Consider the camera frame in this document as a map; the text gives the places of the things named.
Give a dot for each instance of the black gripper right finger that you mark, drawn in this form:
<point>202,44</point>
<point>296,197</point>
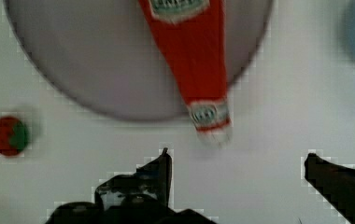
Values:
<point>334,182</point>

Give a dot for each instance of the red ketchup bottle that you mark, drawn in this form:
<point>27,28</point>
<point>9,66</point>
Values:
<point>190,35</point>

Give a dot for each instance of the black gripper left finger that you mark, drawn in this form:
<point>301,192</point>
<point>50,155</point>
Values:
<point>153,179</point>

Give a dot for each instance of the red strawberry left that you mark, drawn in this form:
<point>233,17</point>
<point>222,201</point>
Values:
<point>14,136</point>

